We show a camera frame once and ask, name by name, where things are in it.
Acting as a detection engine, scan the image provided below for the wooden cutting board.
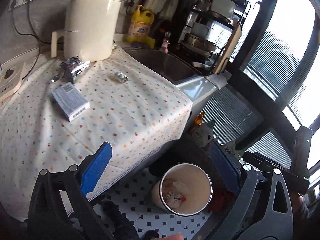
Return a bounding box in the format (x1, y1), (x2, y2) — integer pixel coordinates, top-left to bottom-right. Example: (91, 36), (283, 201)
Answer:
(212, 23), (242, 74)

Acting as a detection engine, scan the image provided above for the black dish rack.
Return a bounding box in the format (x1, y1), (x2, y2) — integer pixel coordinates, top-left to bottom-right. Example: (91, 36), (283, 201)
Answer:
(176, 0), (251, 76)

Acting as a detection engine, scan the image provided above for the crumpled aluminium foil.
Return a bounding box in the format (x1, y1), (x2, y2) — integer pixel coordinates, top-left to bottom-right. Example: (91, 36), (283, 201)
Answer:
(50, 56), (91, 85)

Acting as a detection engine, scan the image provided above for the person's right hand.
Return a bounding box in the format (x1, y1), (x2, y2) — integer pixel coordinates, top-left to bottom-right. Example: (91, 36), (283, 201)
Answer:
(290, 191), (309, 218)

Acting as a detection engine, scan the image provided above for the yellow detergent bottle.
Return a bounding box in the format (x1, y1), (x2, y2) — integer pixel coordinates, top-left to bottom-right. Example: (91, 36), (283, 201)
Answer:
(126, 4), (155, 49)

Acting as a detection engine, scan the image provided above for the stainless steel sink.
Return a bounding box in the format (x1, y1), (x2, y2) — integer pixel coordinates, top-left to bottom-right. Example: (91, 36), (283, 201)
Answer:
(125, 49), (200, 85)

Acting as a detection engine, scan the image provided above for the cream air fryer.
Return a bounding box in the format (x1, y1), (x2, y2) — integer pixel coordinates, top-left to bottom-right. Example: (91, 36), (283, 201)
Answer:
(51, 0), (121, 62)

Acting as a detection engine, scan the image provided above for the white round trash bin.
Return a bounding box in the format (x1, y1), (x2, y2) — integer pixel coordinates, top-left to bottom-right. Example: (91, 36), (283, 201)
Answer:
(151, 163), (213, 217)

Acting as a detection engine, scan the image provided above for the person's left hand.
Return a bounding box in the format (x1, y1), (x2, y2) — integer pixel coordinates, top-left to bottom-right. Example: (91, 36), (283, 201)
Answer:
(155, 233), (184, 240)

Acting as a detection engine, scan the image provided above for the black power cable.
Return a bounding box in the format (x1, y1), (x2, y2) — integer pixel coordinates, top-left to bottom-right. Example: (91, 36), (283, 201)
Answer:
(11, 0), (52, 81)

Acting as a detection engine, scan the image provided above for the floral white tablecloth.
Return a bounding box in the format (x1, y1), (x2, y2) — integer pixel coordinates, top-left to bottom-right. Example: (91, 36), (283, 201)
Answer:
(1, 47), (193, 220)

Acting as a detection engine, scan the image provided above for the blue-grey printed box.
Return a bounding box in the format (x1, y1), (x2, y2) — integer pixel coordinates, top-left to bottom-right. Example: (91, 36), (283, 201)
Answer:
(52, 82), (90, 122)

